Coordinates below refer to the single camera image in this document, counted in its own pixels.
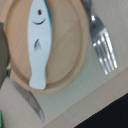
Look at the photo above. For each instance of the round beige plate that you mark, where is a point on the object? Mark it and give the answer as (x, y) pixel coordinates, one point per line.
(69, 46)

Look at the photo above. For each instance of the beige woven placemat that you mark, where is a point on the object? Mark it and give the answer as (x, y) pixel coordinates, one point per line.
(94, 99)

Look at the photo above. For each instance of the fork with wooden handle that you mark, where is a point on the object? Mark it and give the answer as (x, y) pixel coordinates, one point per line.
(100, 39)

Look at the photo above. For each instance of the knife with wooden handle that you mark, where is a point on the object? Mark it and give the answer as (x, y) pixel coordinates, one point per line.
(28, 96)

